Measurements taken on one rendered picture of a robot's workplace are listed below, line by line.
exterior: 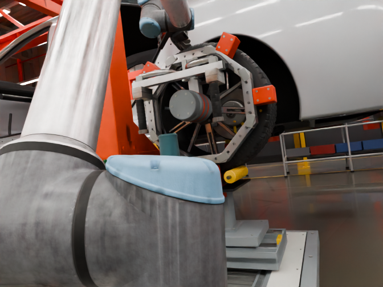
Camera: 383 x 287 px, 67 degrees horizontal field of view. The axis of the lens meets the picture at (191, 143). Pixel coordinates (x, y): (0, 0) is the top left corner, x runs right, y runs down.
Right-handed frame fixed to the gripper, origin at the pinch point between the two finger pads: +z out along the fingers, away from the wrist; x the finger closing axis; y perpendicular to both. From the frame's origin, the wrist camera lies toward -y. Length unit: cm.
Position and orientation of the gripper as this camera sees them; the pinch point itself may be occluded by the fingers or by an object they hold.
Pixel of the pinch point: (185, 51)
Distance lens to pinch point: 162.8
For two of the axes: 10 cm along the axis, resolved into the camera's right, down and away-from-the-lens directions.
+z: 5.2, 4.1, 7.5
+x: -1.1, -8.3, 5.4
